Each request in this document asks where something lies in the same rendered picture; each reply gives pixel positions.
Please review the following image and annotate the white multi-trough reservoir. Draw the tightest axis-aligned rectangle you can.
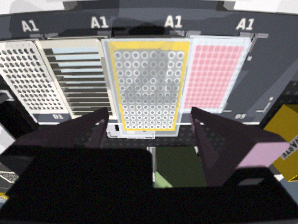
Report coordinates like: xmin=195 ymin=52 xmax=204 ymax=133
xmin=35 ymin=36 xmax=117 ymax=119

